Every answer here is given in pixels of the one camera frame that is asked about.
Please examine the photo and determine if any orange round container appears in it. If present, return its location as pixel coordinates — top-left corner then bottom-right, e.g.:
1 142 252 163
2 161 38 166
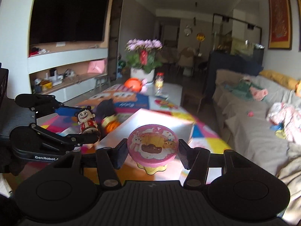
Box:
124 78 143 92

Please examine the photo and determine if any green cloth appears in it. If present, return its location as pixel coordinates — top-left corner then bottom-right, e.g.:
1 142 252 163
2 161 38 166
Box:
224 80 261 101

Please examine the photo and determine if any yellow pillow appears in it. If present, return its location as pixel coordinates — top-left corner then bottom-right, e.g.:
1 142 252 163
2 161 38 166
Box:
259 70 300 90

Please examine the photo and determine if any clear snack jar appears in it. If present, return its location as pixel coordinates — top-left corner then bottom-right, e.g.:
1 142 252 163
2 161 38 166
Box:
155 73 164 95

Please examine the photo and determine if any pink white clothes pile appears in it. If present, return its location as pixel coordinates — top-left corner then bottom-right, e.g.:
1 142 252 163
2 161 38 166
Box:
266 103 300 144

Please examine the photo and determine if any beige dining chair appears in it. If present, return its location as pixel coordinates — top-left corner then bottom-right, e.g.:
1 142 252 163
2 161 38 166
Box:
177 47 194 75

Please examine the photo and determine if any pink lid yellow cup toy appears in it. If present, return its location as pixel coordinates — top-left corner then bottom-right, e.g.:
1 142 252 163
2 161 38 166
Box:
127 124 179 175

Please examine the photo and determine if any small wooden stool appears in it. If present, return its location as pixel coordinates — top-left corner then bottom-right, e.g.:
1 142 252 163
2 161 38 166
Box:
94 75 111 90

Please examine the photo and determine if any orange pumpkin toy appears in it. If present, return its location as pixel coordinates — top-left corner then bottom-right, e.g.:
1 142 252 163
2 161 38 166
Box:
101 115 120 134

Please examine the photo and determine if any colourful play mat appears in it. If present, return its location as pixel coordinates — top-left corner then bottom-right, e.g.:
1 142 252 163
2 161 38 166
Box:
4 83 234 189

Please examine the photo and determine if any pink gift bag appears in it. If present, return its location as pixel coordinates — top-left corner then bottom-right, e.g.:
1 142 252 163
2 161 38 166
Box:
87 59 106 74

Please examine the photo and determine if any pink orchid flower pot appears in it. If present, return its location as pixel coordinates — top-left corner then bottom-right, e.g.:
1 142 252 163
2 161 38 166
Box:
126 39 162 83

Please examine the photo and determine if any orange hanging lantern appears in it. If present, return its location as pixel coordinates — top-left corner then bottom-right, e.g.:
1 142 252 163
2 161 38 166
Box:
196 33 206 42

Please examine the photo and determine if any framed red wall art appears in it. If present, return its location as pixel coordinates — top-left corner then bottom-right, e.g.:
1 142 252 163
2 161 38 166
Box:
268 0 292 50

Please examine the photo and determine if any cartoon figurine keychain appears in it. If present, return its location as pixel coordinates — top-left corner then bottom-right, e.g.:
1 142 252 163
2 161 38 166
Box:
75 106 100 134

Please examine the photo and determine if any black television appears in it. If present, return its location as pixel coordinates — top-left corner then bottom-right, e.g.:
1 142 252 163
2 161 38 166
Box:
30 0 109 45

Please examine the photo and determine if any glass fish tank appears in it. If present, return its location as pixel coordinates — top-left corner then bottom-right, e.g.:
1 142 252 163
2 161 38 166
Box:
211 13 265 65

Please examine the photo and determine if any grey covered sofa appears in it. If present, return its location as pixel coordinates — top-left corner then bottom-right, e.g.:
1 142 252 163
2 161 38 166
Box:
212 69 300 225

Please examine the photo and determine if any white round wall clock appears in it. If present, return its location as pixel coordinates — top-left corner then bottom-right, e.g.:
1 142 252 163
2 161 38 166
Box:
184 25 193 37

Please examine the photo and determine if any white cardboard box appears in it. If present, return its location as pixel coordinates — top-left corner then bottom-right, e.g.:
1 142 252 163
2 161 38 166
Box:
94 108 198 150

